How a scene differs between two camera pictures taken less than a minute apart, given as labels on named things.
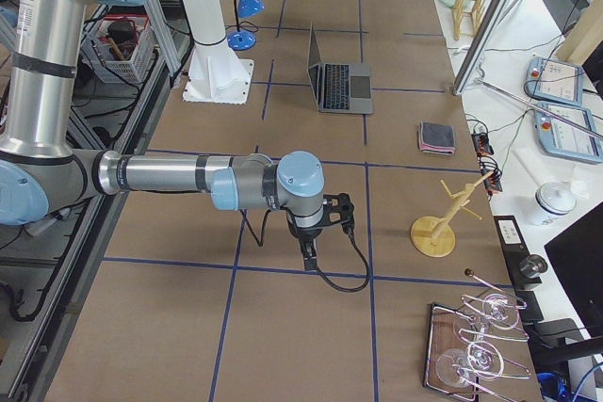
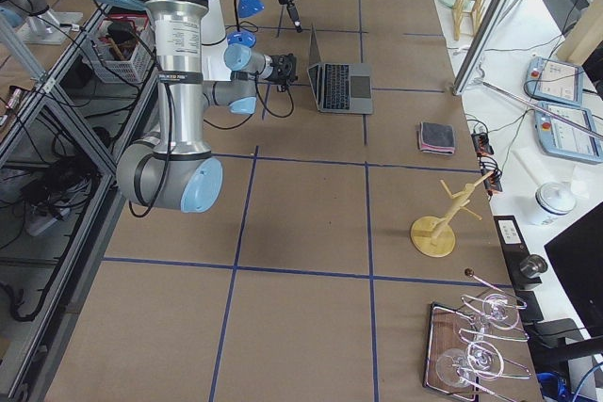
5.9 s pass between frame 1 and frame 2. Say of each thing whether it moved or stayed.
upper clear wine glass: stayed
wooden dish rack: stayed
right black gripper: moved
